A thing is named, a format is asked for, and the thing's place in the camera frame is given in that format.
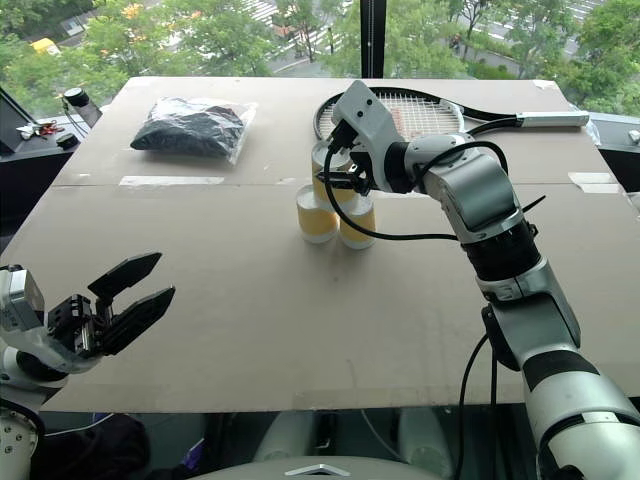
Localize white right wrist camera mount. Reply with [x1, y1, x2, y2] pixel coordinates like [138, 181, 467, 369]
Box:
[330, 79, 417, 193]

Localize yellow white paper cup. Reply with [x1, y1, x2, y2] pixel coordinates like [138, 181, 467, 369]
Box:
[338, 191, 377, 251]
[310, 141, 352, 197]
[295, 184, 341, 246]

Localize black window frame post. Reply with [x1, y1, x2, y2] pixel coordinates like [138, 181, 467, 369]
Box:
[359, 0, 386, 80]

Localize black round knob device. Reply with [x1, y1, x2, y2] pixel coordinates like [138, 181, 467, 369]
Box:
[62, 86, 104, 134]

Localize plastic bag of dark clothing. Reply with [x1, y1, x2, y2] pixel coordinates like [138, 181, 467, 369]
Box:
[129, 95, 260, 169]

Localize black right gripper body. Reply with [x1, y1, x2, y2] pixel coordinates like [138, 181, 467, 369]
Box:
[328, 115, 375, 197]

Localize silver robot torso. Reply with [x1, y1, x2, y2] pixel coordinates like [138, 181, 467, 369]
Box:
[196, 446, 455, 480]

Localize white rounded robot leg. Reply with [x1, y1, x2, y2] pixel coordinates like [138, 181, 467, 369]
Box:
[396, 406, 457, 479]
[251, 409, 317, 465]

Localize black tennis racket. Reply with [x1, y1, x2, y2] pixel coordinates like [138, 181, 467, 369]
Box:
[313, 86, 592, 145]

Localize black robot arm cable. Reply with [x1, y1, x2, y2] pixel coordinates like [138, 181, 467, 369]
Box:
[451, 304, 501, 480]
[323, 141, 509, 242]

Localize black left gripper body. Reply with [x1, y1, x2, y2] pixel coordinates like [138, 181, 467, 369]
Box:
[47, 293, 114, 359]

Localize long clear tape strip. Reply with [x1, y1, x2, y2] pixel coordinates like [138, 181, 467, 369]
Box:
[118, 175, 226, 188]

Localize small white and red items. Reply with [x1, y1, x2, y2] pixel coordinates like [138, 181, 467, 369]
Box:
[16, 121, 65, 142]

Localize black side table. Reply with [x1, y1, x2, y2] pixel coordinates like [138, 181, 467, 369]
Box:
[0, 85, 105, 226]

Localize wide clear tape patch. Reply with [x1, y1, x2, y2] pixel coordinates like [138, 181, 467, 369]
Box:
[568, 171, 623, 195]

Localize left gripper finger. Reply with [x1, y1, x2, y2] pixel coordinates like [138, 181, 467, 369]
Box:
[88, 251, 164, 307]
[101, 285, 177, 356]

